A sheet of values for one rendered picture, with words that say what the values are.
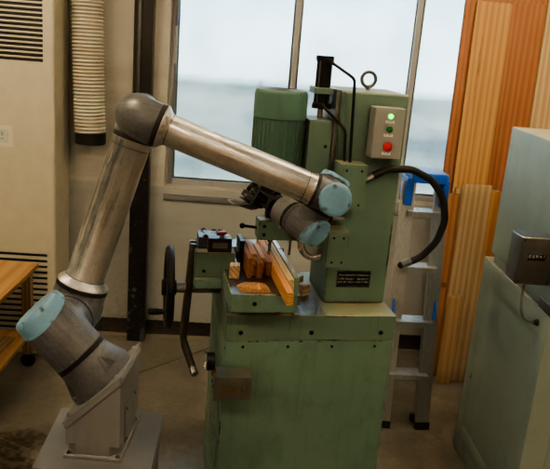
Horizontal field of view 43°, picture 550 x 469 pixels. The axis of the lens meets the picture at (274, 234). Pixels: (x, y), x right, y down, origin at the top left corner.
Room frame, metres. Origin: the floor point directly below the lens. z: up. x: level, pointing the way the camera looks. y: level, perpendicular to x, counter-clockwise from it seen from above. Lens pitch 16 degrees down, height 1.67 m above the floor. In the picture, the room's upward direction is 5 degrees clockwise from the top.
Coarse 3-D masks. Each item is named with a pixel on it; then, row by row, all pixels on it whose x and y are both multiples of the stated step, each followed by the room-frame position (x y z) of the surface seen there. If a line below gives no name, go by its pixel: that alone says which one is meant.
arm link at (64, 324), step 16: (48, 304) 1.70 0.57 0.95; (64, 304) 1.73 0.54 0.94; (80, 304) 1.81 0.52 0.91; (32, 320) 1.67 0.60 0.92; (48, 320) 1.68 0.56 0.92; (64, 320) 1.69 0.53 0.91; (80, 320) 1.73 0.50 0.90; (32, 336) 1.67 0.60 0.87; (48, 336) 1.66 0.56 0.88; (64, 336) 1.67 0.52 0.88; (80, 336) 1.69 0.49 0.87; (96, 336) 1.73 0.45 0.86; (48, 352) 1.67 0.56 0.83; (64, 352) 1.66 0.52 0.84; (80, 352) 1.67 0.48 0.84; (64, 368) 1.66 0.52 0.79
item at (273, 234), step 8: (256, 216) 2.36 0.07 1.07; (256, 224) 2.34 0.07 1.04; (264, 224) 2.30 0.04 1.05; (272, 224) 2.31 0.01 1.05; (256, 232) 2.33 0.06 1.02; (264, 232) 2.30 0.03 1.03; (272, 232) 2.31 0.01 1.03; (280, 232) 2.31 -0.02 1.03; (272, 240) 2.34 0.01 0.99; (296, 240) 2.32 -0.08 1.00
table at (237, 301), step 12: (252, 240) 2.62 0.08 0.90; (228, 276) 2.18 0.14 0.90; (240, 276) 2.19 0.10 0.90; (252, 276) 2.20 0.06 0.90; (264, 276) 2.21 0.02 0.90; (228, 288) 2.09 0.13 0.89; (276, 288) 2.10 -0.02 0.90; (228, 300) 2.07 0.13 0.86; (240, 300) 2.03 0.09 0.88; (252, 300) 2.03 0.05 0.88; (264, 300) 2.04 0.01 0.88; (276, 300) 2.05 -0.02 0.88; (240, 312) 2.03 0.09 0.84; (252, 312) 2.03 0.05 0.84; (264, 312) 2.04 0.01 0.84; (276, 312) 2.05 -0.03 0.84; (288, 312) 2.06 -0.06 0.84
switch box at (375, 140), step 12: (372, 108) 2.26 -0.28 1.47; (384, 108) 2.23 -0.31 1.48; (396, 108) 2.25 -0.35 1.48; (372, 120) 2.25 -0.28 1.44; (384, 120) 2.23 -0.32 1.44; (396, 120) 2.24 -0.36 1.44; (372, 132) 2.23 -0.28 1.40; (384, 132) 2.23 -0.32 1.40; (396, 132) 2.24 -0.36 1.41; (372, 144) 2.23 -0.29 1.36; (396, 144) 2.24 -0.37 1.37; (372, 156) 2.23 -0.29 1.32; (384, 156) 2.24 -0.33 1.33; (396, 156) 2.24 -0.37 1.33
